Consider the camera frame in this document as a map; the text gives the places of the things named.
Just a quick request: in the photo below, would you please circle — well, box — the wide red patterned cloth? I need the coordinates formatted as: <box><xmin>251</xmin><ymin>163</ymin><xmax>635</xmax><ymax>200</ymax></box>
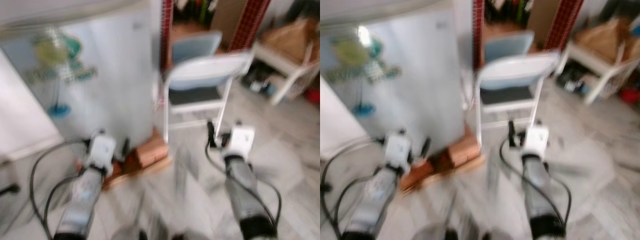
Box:
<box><xmin>542</xmin><ymin>0</ymin><xmax>585</xmax><ymax>52</ymax></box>
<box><xmin>229</xmin><ymin>0</ymin><xmax>272</xmax><ymax>52</ymax></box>

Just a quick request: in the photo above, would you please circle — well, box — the red brick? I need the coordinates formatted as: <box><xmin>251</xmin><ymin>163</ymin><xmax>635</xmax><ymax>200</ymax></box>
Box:
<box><xmin>134</xmin><ymin>133</ymin><xmax>169</xmax><ymax>169</ymax></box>
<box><xmin>102</xmin><ymin>155</ymin><xmax>137</xmax><ymax>189</ymax></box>
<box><xmin>400</xmin><ymin>160</ymin><xmax>437</xmax><ymax>192</ymax></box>
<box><xmin>447</xmin><ymin>132</ymin><xmax>482</xmax><ymax>169</ymax></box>

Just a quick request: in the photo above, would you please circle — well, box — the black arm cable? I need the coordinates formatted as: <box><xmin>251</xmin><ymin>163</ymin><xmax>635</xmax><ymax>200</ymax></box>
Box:
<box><xmin>499</xmin><ymin>137</ymin><xmax>573</xmax><ymax>213</ymax></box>
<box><xmin>320</xmin><ymin>141</ymin><xmax>389</xmax><ymax>239</ymax></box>
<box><xmin>205</xmin><ymin>139</ymin><xmax>282</xmax><ymax>227</ymax></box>
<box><xmin>28</xmin><ymin>139</ymin><xmax>93</xmax><ymax>239</ymax></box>

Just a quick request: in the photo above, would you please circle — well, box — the brown wooden panel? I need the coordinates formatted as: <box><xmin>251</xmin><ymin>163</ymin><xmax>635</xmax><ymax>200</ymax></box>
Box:
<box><xmin>210</xmin><ymin>0</ymin><xmax>247</xmax><ymax>48</ymax></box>
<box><xmin>527</xmin><ymin>0</ymin><xmax>557</xmax><ymax>48</ymax></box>

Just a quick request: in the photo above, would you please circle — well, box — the wooden board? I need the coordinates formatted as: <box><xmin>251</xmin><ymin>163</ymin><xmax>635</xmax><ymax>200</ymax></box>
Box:
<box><xmin>75</xmin><ymin>154</ymin><xmax>174</xmax><ymax>192</ymax></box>
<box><xmin>399</xmin><ymin>154</ymin><xmax>486</xmax><ymax>197</ymax></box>

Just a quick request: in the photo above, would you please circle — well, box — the narrow red patterned strip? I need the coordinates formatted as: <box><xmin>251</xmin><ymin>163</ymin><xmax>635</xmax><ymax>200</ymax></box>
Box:
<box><xmin>159</xmin><ymin>0</ymin><xmax>174</xmax><ymax>108</ymax></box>
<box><xmin>472</xmin><ymin>0</ymin><xmax>485</xmax><ymax>72</ymax></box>

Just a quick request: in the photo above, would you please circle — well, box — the brown cardboard piece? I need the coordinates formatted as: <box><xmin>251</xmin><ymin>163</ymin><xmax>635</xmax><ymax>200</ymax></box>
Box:
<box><xmin>572</xmin><ymin>17</ymin><xmax>634</xmax><ymax>63</ymax></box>
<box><xmin>262</xmin><ymin>17</ymin><xmax>319</xmax><ymax>63</ymax></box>

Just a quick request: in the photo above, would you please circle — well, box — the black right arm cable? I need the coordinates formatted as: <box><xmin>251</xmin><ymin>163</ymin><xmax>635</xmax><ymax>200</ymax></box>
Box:
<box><xmin>499</xmin><ymin>137</ymin><xmax>573</xmax><ymax>213</ymax></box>
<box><xmin>205</xmin><ymin>139</ymin><xmax>282</xmax><ymax>227</ymax></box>

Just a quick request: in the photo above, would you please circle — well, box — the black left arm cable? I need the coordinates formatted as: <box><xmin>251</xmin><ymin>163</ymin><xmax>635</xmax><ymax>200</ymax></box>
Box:
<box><xmin>320</xmin><ymin>141</ymin><xmax>389</xmax><ymax>239</ymax></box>
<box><xmin>28</xmin><ymin>139</ymin><xmax>93</xmax><ymax>239</ymax></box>

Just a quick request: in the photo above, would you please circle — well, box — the silver mini fridge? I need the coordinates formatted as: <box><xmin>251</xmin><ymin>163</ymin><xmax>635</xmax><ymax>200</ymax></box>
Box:
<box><xmin>320</xmin><ymin>0</ymin><xmax>474</xmax><ymax>152</ymax></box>
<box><xmin>0</xmin><ymin>0</ymin><xmax>165</xmax><ymax>148</ymax></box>

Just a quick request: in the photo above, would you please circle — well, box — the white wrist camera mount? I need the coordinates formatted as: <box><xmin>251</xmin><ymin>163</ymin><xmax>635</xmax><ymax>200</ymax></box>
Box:
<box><xmin>87</xmin><ymin>131</ymin><xmax>117</xmax><ymax>171</ymax></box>
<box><xmin>522</xmin><ymin>124</ymin><xmax>550</xmax><ymax>157</ymax></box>
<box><xmin>384</xmin><ymin>131</ymin><xmax>414</xmax><ymax>169</ymax></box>
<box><xmin>223</xmin><ymin>125</ymin><xmax>256</xmax><ymax>158</ymax></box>

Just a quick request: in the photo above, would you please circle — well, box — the black device white label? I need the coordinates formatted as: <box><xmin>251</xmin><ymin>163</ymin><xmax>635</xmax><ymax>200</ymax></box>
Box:
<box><xmin>555</xmin><ymin>65</ymin><xmax>589</xmax><ymax>96</ymax></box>
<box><xmin>242</xmin><ymin>65</ymin><xmax>276</xmax><ymax>96</ymax></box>

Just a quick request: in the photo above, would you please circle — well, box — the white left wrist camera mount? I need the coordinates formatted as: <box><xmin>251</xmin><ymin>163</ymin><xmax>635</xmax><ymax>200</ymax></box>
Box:
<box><xmin>87</xmin><ymin>131</ymin><xmax>117</xmax><ymax>171</ymax></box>
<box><xmin>384</xmin><ymin>131</ymin><xmax>414</xmax><ymax>169</ymax></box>

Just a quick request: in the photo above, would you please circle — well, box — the white table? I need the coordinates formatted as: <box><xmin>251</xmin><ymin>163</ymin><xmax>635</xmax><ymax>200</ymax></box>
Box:
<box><xmin>320</xmin><ymin>75</ymin><xmax>369</xmax><ymax>162</ymax></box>
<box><xmin>0</xmin><ymin>50</ymin><xmax>64</xmax><ymax>162</ymax></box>

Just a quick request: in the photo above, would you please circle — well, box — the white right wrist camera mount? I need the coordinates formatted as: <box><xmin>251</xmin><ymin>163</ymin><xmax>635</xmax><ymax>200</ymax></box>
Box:
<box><xmin>223</xmin><ymin>125</ymin><xmax>256</xmax><ymax>158</ymax></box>
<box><xmin>522</xmin><ymin>124</ymin><xmax>550</xmax><ymax>157</ymax></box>

